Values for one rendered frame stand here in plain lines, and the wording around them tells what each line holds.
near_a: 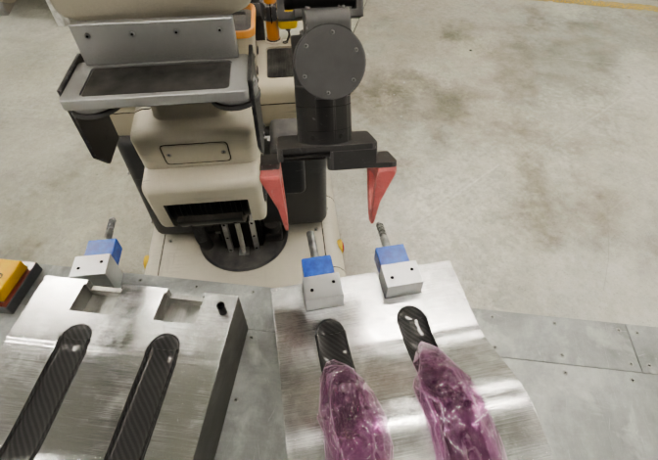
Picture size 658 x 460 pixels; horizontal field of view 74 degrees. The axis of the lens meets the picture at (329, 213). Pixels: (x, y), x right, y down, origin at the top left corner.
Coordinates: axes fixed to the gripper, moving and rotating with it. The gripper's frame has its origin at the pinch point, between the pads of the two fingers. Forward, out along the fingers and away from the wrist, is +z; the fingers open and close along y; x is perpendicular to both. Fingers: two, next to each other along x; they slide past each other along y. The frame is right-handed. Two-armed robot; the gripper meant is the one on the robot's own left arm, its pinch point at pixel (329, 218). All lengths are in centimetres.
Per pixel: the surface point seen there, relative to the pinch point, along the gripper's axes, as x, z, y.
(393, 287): 2.7, 11.6, 8.2
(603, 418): -8.3, 26.3, 32.2
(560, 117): 172, 25, 137
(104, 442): -11.0, 18.3, -25.0
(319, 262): 8.3, 10.1, -1.0
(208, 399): -8.3, 16.6, -14.7
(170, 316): 3.3, 13.3, -20.9
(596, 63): 217, 2, 184
